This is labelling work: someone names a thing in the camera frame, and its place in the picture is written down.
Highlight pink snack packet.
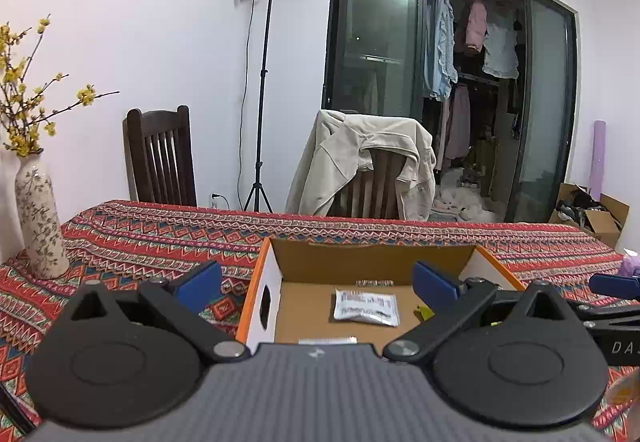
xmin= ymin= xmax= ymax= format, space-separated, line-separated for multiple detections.
xmin=618 ymin=248 xmax=640 ymax=277

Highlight yellow green snack packet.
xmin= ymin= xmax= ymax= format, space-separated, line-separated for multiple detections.
xmin=416 ymin=306 xmax=434 ymax=322

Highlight patterned red tablecloth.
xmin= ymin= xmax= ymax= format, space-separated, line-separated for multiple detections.
xmin=1 ymin=201 xmax=634 ymax=441

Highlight white silver snack packet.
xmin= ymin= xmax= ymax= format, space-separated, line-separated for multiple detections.
xmin=333 ymin=289 xmax=400 ymax=327

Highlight cardboard box on floor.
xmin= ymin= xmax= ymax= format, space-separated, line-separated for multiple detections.
xmin=549 ymin=183 xmax=629 ymax=249

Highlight purple rolled yoga mat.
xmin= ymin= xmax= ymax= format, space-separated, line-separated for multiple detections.
xmin=588 ymin=119 xmax=606 ymax=201

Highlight orange cardboard snack box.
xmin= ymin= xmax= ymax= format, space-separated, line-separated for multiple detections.
xmin=236 ymin=239 xmax=525 ymax=352

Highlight wooden chair under jacket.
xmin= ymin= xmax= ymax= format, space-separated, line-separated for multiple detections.
xmin=328 ymin=150 xmax=405 ymax=220

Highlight dark wooden chair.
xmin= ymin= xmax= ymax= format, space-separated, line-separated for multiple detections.
xmin=124 ymin=106 xmax=198 ymax=207

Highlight floral ceramic vase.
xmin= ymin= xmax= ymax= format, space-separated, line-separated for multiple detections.
xmin=14 ymin=154 xmax=70 ymax=280

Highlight beige jacket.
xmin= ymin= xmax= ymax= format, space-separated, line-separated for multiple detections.
xmin=285 ymin=110 xmax=436 ymax=221

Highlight light blue hanging shirt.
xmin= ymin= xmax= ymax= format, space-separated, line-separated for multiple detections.
xmin=423 ymin=0 xmax=458 ymax=102

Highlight black framed glass sliding door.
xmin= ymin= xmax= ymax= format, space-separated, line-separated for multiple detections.
xmin=322 ymin=0 xmax=578 ymax=222

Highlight yellow flower branches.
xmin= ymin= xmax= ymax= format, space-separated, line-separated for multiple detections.
xmin=1 ymin=14 xmax=118 ymax=158

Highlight pink hanging garment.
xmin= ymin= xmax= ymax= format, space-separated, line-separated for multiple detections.
xmin=464 ymin=0 xmax=487 ymax=54

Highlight studio light on tripod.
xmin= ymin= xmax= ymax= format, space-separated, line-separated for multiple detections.
xmin=244 ymin=0 xmax=273 ymax=213

